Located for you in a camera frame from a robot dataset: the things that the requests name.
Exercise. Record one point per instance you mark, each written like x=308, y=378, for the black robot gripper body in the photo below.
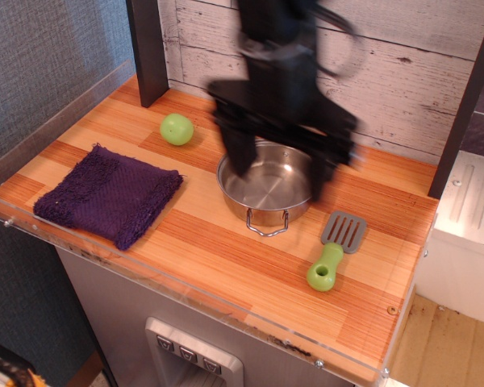
x=280, y=101

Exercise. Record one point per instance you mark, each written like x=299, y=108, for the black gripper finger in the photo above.
x=322, y=169
x=240, y=146

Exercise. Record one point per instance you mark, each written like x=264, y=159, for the green handled grey spatula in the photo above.
x=342, y=235

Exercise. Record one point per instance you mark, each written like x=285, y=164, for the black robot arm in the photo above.
x=283, y=22

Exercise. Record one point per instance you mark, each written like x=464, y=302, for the purple folded cloth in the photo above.
x=110, y=195

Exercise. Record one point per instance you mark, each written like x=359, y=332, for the stainless steel pot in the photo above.
x=273, y=192

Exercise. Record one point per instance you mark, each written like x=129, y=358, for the green toy apple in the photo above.
x=176, y=129

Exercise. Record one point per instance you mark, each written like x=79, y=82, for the white toy sink unit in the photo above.
x=451, y=270

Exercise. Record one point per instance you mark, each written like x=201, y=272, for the grey toy fridge front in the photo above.
x=149, y=339

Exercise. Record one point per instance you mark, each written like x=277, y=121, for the dark left shelf post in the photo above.
x=148, y=48

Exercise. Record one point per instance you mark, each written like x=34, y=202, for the dark shelf post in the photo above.
x=465, y=111
x=148, y=48

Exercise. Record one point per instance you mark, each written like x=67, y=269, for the dark right shelf post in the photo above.
x=465, y=111

